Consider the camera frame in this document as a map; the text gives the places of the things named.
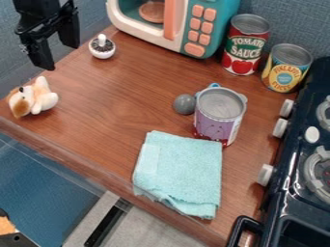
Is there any grey toy ball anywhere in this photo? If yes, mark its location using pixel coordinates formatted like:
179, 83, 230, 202
173, 94, 198, 116

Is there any yellow pineapple can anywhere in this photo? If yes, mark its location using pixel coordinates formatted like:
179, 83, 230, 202
260, 42, 315, 95

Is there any red tomato sauce can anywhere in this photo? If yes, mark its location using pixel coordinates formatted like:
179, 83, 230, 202
220, 13, 272, 77

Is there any light blue cloth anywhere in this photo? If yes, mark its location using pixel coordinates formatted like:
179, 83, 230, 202
131, 129, 225, 221

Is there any toy stove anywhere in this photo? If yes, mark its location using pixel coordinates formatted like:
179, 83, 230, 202
225, 56, 330, 247

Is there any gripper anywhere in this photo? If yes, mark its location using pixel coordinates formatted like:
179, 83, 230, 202
12, 0, 82, 71

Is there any white brown plush dog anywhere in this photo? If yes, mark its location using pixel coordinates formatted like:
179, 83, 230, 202
5, 75, 61, 119

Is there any toy microwave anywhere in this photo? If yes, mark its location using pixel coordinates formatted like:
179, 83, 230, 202
104, 0, 243, 60

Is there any purple can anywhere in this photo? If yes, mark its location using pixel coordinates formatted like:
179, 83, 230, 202
192, 82, 249, 148

